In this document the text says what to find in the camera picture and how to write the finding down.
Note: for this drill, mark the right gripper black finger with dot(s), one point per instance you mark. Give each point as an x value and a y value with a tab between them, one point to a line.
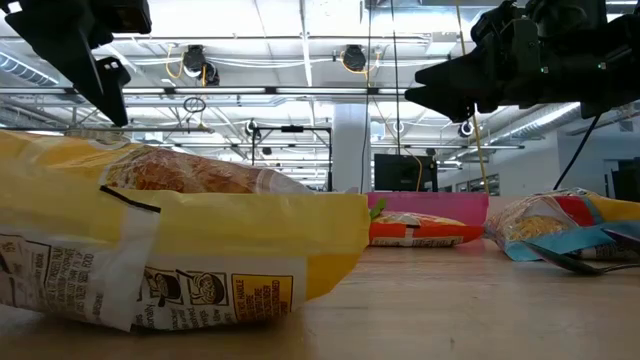
445	102
450	70

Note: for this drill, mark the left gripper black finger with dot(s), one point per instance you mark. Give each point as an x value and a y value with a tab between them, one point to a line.
50	40
115	90

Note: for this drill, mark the orange ramen noodle packet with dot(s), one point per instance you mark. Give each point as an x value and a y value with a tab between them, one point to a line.
425	231

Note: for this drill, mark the multicoloured ramen noodle packet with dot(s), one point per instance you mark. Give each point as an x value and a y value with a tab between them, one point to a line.
550	220

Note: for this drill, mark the black screen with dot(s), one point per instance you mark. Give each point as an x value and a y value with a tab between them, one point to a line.
400	172

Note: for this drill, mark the red plastic tray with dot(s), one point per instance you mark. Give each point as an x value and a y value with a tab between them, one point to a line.
440	206

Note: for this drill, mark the white pillar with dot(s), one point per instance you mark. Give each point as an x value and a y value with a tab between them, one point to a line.
350	150

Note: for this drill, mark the dark cabinet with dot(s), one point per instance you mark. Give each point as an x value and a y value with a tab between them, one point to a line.
625	180

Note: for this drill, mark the yellow ramen noodle packet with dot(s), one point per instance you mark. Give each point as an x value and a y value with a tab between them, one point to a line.
200	235

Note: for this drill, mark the iridescent purple spoon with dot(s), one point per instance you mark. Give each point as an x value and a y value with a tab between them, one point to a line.
565	260

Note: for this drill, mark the dark iridescent spoon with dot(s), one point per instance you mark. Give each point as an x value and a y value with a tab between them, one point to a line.
625	237

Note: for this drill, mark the ribbed ventilation duct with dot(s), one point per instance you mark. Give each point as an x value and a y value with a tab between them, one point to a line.
25	70

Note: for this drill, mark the long ceiling light rail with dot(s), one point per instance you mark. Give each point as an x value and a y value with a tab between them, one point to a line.
225	91

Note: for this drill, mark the distant black frame stand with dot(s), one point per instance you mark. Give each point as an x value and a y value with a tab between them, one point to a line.
291	129

